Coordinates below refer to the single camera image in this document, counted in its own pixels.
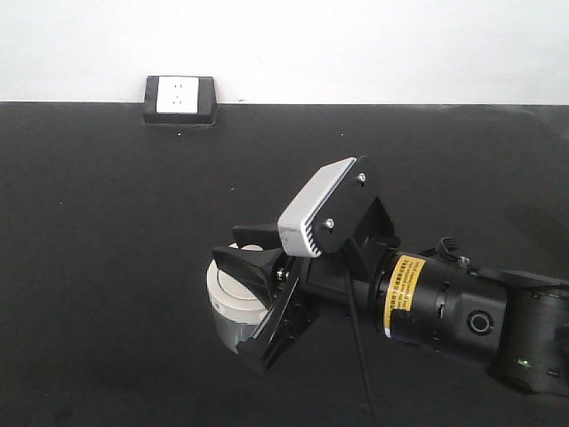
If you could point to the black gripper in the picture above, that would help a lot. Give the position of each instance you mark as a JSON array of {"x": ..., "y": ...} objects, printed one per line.
[{"x": 297, "y": 291}]

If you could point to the glass jar with white lid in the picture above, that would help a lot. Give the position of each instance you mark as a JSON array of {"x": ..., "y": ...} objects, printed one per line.
[{"x": 236, "y": 311}]

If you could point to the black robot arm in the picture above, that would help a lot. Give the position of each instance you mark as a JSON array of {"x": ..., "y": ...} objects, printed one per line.
[{"x": 513, "y": 324}]

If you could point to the black white power outlet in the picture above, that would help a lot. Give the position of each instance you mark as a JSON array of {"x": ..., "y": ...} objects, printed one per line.
[{"x": 180, "y": 100}]

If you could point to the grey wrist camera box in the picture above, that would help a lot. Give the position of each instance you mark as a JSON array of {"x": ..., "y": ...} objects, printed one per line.
[{"x": 320, "y": 204}]

